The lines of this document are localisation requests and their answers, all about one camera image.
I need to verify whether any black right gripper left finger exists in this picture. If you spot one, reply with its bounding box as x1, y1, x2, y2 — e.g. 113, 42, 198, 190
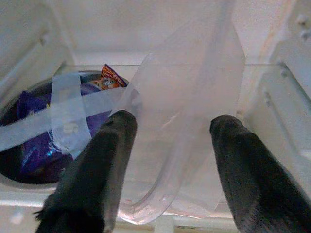
34, 109, 138, 233

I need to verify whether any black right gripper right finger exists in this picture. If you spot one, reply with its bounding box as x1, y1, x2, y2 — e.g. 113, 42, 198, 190
209, 114, 311, 233

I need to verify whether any clear plastic container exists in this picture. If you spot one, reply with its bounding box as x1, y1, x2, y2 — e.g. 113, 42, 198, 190
110, 14, 246, 225

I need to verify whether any grey silver fridge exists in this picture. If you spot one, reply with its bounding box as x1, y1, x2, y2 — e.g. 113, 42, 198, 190
0, 0, 311, 233

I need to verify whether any purple snack packet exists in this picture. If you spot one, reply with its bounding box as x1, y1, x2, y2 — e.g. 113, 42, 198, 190
16, 80, 113, 176

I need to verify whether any white tape strip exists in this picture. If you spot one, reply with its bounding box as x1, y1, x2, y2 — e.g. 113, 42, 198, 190
0, 88, 127, 151
49, 71, 93, 160

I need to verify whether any steel bowl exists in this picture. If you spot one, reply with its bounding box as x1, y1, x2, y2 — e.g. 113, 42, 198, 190
0, 69, 137, 193

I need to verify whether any orange snack packet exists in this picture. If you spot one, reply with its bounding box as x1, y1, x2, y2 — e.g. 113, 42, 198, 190
94, 63, 128, 91

